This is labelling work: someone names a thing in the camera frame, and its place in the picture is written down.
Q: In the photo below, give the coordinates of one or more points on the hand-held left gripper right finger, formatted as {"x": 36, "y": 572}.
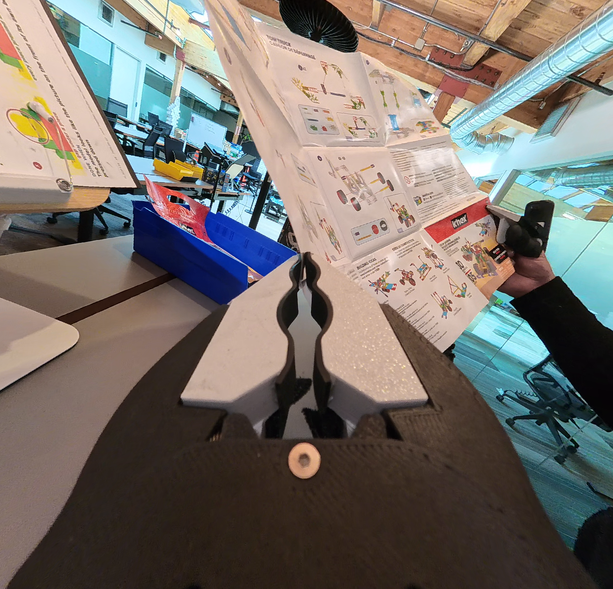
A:
{"x": 373, "y": 354}

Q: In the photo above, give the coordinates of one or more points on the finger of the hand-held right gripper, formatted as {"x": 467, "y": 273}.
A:
{"x": 503, "y": 212}

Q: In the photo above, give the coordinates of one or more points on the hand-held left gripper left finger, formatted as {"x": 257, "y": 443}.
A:
{"x": 234, "y": 354}

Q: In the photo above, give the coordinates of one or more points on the toy instruction sheet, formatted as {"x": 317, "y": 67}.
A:
{"x": 345, "y": 168}

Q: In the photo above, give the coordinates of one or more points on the person's right forearm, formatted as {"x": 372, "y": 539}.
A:
{"x": 574, "y": 345}

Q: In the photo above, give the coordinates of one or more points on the person's right hand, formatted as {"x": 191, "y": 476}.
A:
{"x": 527, "y": 275}

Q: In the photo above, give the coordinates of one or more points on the blue plastic bin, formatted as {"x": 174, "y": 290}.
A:
{"x": 191, "y": 258}

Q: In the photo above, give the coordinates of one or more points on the black mesh office chair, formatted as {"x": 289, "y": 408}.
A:
{"x": 550, "y": 388}

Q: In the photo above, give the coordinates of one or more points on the yellow plastic bin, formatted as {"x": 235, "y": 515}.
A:
{"x": 177, "y": 170}

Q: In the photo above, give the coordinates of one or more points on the whiteboard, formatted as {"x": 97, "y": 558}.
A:
{"x": 206, "y": 129}

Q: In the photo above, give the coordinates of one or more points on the black pole lamp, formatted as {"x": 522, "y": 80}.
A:
{"x": 318, "y": 19}

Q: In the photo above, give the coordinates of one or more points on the white board with printed sheet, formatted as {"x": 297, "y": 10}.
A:
{"x": 57, "y": 96}

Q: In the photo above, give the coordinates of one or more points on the silver air duct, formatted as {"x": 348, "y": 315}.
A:
{"x": 527, "y": 77}

